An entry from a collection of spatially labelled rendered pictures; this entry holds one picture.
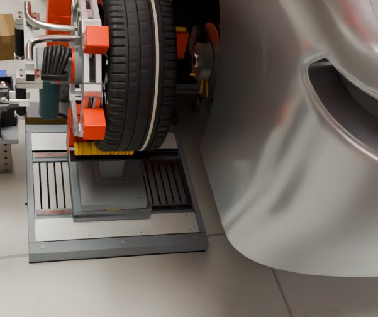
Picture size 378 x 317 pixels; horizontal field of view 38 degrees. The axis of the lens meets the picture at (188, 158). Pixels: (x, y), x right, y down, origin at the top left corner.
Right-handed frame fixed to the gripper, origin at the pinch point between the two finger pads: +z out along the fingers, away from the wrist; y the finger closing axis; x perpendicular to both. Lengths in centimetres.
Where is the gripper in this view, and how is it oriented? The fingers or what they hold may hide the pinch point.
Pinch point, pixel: (19, 98)
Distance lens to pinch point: 208.0
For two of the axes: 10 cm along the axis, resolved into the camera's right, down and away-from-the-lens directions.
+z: 9.6, -0.1, 2.9
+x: 2.1, -6.6, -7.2
